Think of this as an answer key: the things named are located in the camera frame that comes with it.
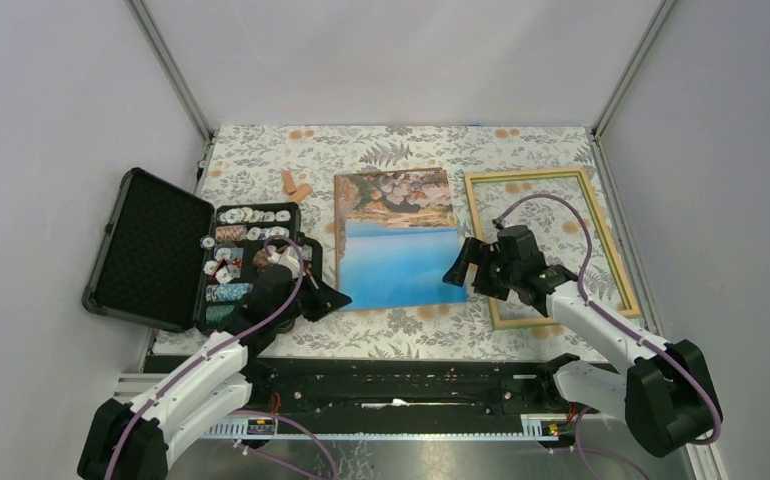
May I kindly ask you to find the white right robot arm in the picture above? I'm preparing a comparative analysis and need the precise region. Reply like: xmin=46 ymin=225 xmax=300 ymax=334
xmin=442 ymin=226 xmax=722 ymax=458

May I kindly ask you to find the wooden picture frame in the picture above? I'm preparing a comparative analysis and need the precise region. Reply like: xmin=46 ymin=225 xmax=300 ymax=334
xmin=464 ymin=167 xmax=641 ymax=318

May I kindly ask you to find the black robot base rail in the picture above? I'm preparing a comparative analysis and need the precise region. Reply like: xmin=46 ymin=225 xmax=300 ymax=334
xmin=143 ymin=354 xmax=618 ymax=437

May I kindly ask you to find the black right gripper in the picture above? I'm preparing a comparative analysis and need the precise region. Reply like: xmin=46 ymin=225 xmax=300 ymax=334
xmin=442 ymin=237 xmax=520 ymax=302

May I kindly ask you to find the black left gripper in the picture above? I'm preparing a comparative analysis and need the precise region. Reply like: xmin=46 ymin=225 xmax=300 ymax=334
xmin=272 ymin=266 xmax=351 ymax=325

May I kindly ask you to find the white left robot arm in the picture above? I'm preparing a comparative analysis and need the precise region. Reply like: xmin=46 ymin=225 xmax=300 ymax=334
xmin=77 ymin=235 xmax=352 ymax=479

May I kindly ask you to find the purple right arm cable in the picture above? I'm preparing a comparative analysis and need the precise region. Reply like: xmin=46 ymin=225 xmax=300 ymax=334
xmin=492 ymin=193 xmax=724 ymax=446

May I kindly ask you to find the seascape photo print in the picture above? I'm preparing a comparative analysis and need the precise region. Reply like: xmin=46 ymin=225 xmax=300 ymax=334
xmin=334 ymin=168 xmax=467 ymax=311

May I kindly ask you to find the black poker chip case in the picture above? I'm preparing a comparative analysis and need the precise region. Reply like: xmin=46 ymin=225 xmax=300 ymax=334
xmin=82 ymin=168 xmax=304 ymax=332

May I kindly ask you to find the aluminium cable tray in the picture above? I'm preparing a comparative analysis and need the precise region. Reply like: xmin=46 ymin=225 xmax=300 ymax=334
xmin=114 ymin=374 xmax=559 ymax=443

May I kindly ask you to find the tan wooden block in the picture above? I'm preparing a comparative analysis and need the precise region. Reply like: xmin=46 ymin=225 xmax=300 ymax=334
xmin=281 ymin=171 xmax=298 ymax=196
xmin=288 ymin=183 xmax=313 ymax=204

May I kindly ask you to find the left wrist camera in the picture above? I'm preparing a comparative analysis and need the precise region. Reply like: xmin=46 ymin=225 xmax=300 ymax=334
xmin=267 ymin=246 xmax=301 ymax=277

